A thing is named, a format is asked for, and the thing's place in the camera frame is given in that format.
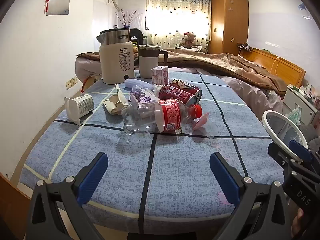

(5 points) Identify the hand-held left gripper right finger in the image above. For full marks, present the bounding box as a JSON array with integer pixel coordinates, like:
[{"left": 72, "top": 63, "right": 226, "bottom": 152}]
[{"left": 209, "top": 152, "right": 292, "bottom": 240}]

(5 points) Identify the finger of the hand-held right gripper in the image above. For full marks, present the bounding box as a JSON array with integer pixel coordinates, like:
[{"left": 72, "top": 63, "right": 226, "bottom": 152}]
[
  {"left": 267, "top": 142, "right": 304, "bottom": 174},
  {"left": 289, "top": 140, "right": 314, "bottom": 163}
]

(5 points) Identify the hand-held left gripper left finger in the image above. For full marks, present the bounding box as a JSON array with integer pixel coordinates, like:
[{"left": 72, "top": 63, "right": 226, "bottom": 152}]
[{"left": 26, "top": 152, "right": 109, "bottom": 240}]

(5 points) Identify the white round waste bin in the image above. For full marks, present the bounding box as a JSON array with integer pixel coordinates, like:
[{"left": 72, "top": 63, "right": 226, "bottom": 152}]
[{"left": 262, "top": 110, "right": 309, "bottom": 162}]

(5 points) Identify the cream paper carton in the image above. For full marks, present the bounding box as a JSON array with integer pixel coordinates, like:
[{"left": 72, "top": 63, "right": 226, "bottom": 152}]
[{"left": 103, "top": 84, "right": 130, "bottom": 115}]

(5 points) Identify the red milk drink can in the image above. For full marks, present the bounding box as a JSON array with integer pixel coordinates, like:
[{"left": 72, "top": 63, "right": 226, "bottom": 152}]
[
  {"left": 169, "top": 79, "right": 202, "bottom": 98},
  {"left": 158, "top": 84, "right": 198, "bottom": 105}
]

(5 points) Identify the pink milk carton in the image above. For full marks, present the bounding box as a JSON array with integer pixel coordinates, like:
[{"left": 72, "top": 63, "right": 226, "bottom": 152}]
[{"left": 151, "top": 66, "right": 169, "bottom": 85}]

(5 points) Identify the grey cushioned chair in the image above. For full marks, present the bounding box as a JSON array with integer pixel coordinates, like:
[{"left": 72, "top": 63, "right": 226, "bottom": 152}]
[{"left": 299, "top": 122, "right": 320, "bottom": 153}]

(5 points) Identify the green printed plastic bag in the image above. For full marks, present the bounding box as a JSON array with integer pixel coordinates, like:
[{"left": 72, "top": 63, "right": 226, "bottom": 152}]
[{"left": 285, "top": 106, "right": 303, "bottom": 125}]

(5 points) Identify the blue checked tablecloth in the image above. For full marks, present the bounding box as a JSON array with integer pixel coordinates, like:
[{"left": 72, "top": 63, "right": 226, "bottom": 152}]
[{"left": 20, "top": 71, "right": 288, "bottom": 227}]

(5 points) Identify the clear plastic film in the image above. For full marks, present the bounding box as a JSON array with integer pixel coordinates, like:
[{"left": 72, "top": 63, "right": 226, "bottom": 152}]
[{"left": 190, "top": 120, "right": 219, "bottom": 140}]

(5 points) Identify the white nightstand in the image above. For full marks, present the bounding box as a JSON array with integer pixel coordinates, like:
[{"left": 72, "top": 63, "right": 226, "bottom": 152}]
[{"left": 284, "top": 85, "right": 320, "bottom": 125}]

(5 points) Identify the pile of small packets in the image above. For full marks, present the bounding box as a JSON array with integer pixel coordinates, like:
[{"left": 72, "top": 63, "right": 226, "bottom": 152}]
[{"left": 300, "top": 85, "right": 320, "bottom": 103}]

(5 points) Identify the pink wrapper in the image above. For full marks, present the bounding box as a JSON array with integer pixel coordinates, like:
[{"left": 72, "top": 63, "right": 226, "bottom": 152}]
[{"left": 192, "top": 113, "right": 209, "bottom": 130}]

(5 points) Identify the white yogurt cup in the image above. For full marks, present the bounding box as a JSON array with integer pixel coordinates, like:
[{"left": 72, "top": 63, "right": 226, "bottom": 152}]
[{"left": 64, "top": 94, "right": 95, "bottom": 126}]

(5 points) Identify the wooden bed headboard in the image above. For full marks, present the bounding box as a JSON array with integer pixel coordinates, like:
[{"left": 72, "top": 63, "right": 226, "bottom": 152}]
[{"left": 239, "top": 47, "right": 306, "bottom": 88}]

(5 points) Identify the clear bottle with red label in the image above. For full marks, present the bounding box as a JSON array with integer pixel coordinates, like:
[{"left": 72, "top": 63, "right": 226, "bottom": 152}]
[{"left": 122, "top": 99, "right": 203, "bottom": 134}]

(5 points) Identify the lavender foam net sleeve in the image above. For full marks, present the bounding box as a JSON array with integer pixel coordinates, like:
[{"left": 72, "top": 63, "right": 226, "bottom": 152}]
[{"left": 124, "top": 78, "right": 153, "bottom": 90}]

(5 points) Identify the brown blanket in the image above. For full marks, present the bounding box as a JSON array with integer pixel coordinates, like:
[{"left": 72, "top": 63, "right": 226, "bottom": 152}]
[{"left": 76, "top": 47, "right": 288, "bottom": 98}]

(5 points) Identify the power strip with plugs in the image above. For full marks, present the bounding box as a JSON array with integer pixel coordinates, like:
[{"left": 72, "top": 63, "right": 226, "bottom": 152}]
[{"left": 237, "top": 42, "right": 253, "bottom": 53}]

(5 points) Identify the cream electric kettle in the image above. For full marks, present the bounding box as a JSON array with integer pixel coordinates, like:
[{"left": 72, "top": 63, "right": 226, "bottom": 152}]
[{"left": 96, "top": 28, "right": 143, "bottom": 84}]

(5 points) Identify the grey brown mug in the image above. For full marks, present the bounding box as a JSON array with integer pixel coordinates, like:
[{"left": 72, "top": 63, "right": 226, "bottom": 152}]
[{"left": 138, "top": 44, "right": 168, "bottom": 79}]

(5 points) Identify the brown teddy bear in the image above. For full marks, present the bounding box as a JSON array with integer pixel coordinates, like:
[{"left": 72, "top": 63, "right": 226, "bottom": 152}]
[{"left": 179, "top": 32, "right": 198, "bottom": 48}]

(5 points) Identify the wooden wardrobe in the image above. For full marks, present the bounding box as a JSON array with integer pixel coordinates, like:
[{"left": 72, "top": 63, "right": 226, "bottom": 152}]
[{"left": 208, "top": 0, "right": 250, "bottom": 55}]

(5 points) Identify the vase with purple branches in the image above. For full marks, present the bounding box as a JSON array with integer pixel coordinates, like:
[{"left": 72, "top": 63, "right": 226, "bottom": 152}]
[{"left": 115, "top": 9, "right": 137, "bottom": 28}]

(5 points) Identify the wall socket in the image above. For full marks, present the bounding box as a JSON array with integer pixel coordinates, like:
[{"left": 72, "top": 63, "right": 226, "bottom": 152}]
[{"left": 65, "top": 76, "right": 78, "bottom": 89}]

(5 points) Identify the wall mirror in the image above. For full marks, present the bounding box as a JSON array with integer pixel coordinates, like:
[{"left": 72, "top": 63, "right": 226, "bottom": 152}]
[{"left": 45, "top": 0, "right": 70, "bottom": 16}]

